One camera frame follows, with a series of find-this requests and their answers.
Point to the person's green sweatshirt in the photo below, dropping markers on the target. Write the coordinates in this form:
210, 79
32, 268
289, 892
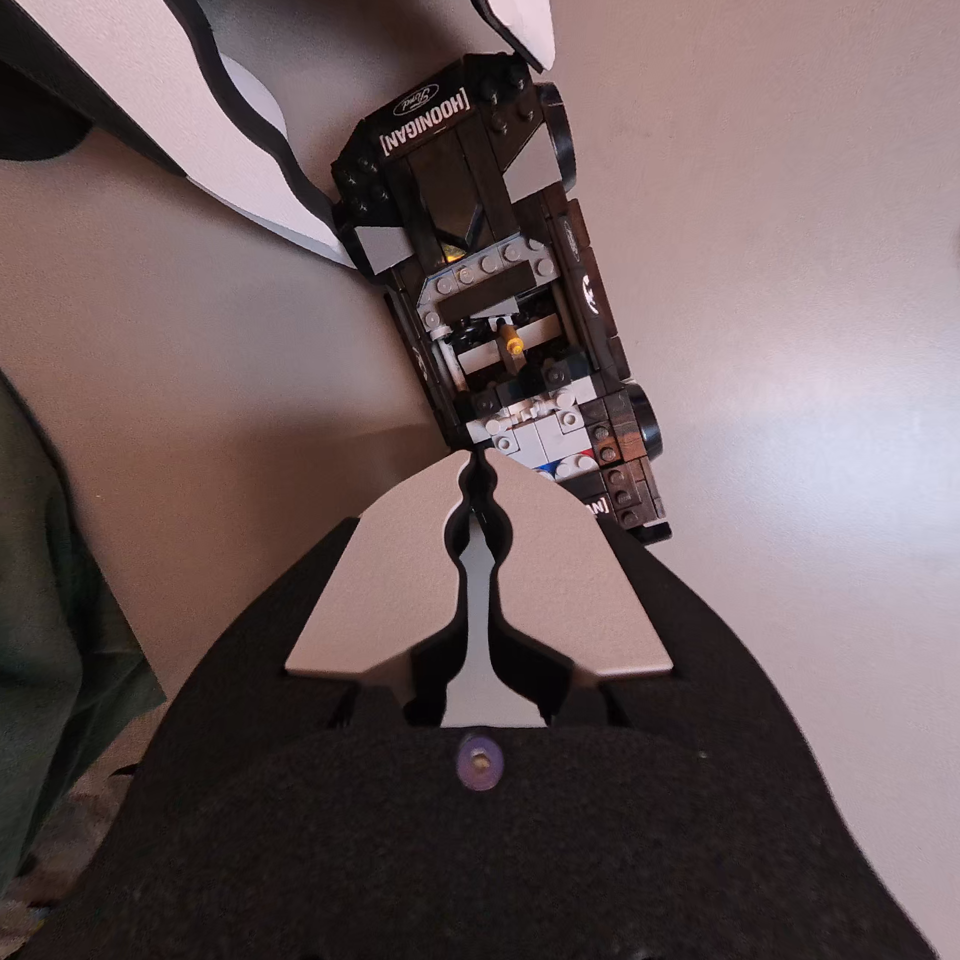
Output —
45, 600

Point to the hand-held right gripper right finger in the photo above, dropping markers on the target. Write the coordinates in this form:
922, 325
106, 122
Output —
585, 600

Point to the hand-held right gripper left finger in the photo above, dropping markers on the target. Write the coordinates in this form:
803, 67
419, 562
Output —
367, 600

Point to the black lego car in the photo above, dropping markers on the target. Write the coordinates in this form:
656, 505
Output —
450, 187

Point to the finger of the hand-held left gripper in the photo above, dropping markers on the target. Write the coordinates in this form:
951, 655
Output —
150, 82
525, 26

